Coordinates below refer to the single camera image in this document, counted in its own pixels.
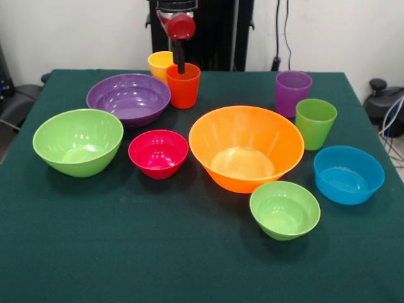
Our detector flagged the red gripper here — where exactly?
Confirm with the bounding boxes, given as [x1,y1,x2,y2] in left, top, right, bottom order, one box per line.
[157,11,196,74]

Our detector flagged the yellow cup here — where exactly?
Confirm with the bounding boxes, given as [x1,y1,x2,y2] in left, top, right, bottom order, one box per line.
[147,50,176,85]

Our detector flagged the orange cup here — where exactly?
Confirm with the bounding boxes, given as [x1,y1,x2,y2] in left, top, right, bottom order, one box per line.
[166,62,201,110]

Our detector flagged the purple bowl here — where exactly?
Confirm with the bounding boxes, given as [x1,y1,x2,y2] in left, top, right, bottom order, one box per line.
[86,73,172,129]

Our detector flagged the pink bowl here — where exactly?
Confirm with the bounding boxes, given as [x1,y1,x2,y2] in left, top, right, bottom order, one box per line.
[128,129,190,181]

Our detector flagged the purple cup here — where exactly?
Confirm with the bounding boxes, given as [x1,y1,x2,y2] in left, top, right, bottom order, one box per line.
[275,70,313,118]

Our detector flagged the large orange bowl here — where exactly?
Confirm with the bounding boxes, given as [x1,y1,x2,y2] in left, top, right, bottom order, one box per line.
[188,105,306,194]

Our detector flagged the green cup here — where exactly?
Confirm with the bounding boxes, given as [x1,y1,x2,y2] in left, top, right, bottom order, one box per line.
[295,98,338,152]

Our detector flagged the small green bowl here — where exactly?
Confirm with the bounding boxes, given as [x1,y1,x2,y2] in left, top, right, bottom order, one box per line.
[249,181,321,242]

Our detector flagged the black robot column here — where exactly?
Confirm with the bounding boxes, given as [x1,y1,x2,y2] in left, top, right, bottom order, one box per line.
[145,0,256,73]

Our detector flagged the large green bowl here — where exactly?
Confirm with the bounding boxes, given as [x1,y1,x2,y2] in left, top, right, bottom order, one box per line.
[32,109,124,178]

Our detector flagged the dark green tablecloth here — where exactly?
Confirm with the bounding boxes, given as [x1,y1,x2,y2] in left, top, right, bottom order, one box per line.
[0,69,404,303]

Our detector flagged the blue bowl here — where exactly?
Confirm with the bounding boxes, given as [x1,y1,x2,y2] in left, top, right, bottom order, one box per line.
[313,145,386,206]

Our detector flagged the black wall cable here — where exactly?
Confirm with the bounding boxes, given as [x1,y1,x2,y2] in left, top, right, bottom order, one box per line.
[270,0,293,72]

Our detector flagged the black stand frame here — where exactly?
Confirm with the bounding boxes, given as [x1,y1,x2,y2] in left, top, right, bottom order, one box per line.
[0,42,15,102]

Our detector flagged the floor cable bundle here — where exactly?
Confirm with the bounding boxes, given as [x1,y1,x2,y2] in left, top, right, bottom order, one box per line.
[377,94,404,168]

